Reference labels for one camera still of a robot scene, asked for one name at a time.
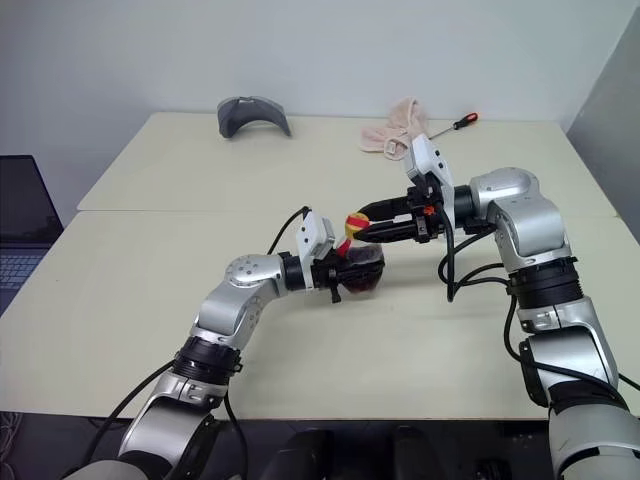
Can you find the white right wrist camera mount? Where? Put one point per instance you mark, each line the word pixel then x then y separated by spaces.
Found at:
pixel 425 160

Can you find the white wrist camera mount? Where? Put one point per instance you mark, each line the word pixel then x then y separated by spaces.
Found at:
pixel 312 235
pixel 425 160

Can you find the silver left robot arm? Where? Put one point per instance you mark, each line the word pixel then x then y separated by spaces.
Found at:
pixel 235 305

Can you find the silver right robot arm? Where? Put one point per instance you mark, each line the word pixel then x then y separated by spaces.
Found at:
pixel 530 220

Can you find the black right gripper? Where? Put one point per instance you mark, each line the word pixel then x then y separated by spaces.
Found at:
pixel 425 216

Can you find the dark laptop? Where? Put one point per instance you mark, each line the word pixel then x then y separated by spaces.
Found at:
pixel 22 225

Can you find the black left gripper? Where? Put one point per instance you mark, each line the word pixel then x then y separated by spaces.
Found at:
pixel 324 278

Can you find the pink cloth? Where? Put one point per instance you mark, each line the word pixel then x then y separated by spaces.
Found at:
pixel 395 131

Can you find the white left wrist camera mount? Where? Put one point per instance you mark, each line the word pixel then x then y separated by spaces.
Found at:
pixel 312 235

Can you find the dark rounded shape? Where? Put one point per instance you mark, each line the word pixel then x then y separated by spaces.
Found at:
pixel 305 455

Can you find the grey curved headrest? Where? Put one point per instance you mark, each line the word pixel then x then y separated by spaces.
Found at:
pixel 252 116

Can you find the small yellow red bottle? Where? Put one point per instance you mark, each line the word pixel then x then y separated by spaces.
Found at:
pixel 355 223

